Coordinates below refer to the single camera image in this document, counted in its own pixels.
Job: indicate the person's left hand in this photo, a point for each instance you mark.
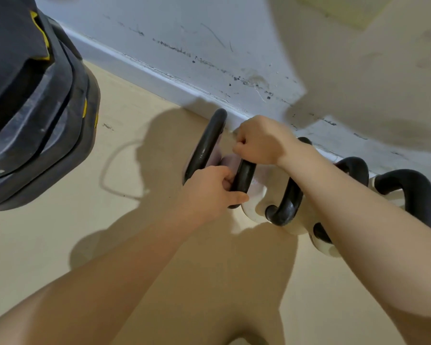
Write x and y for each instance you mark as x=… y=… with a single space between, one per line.
x=204 y=193

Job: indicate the person's right hand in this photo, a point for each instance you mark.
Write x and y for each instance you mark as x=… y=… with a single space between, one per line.
x=264 y=141

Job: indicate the person's left thumb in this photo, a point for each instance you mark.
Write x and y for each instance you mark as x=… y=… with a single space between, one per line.
x=237 y=200

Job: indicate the person's right fingers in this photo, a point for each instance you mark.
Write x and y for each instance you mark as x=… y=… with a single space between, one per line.
x=240 y=141

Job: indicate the person's right forearm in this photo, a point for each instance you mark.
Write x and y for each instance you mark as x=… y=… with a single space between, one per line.
x=362 y=229

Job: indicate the person's left forearm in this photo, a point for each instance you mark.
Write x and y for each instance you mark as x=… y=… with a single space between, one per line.
x=93 y=283

